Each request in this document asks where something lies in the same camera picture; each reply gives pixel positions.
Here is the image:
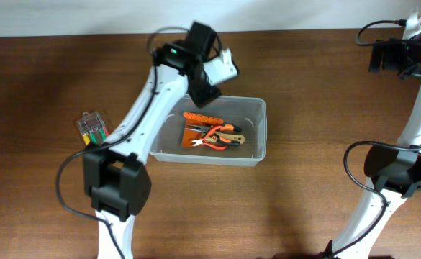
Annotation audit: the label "orange socket rail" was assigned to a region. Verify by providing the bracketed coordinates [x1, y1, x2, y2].
[183, 112, 224, 125]

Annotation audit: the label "orange black needle-nose pliers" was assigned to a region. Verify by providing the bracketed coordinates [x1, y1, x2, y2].
[185, 123, 243, 147]

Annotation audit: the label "orange scraper wooden handle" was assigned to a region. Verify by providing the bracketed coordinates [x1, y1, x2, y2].
[181, 124, 247, 149]

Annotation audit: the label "red black small pliers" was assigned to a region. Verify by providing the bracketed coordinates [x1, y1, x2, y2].
[191, 126, 228, 151]

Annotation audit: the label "clear screwdriver set case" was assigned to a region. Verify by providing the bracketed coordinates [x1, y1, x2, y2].
[76, 112, 109, 145]

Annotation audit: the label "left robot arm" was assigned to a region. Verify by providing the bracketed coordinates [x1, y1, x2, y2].
[83, 22, 238, 258]

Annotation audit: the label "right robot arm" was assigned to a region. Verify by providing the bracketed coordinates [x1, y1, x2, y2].
[320, 11, 421, 258]

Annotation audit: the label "clear plastic container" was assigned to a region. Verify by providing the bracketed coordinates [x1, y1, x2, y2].
[150, 94, 267, 167]

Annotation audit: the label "left black cable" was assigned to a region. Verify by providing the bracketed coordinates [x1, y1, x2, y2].
[55, 27, 222, 259]

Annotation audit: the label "black cable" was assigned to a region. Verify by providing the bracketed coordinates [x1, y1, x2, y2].
[55, 27, 222, 259]
[325, 19, 421, 259]

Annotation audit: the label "right black cable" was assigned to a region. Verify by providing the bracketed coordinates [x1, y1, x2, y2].
[325, 19, 421, 259]

